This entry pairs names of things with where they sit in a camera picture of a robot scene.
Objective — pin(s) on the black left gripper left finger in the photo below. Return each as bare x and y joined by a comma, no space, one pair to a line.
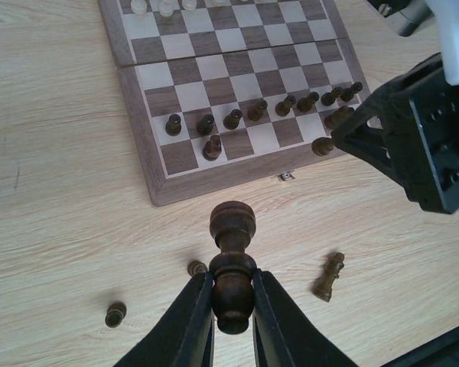
184,336

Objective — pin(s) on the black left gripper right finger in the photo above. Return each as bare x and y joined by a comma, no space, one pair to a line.
283,335

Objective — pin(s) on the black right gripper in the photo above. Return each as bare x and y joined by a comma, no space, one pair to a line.
409,131

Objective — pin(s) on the dark pawn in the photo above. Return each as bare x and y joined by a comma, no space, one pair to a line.
231,121
205,125
284,107
305,104
329,98
351,91
257,111

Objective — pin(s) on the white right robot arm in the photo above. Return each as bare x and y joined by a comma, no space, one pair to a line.
447,18

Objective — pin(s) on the metal board clasp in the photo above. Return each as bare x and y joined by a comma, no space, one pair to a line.
286,176

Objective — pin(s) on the wooden chess board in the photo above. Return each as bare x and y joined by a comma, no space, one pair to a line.
226,55

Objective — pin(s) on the dark fallen king piece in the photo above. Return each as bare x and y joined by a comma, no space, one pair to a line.
322,288

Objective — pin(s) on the white pawn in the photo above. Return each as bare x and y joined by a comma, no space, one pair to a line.
139,7
165,8
189,5

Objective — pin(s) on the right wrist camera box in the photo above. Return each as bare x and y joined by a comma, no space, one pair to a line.
404,17

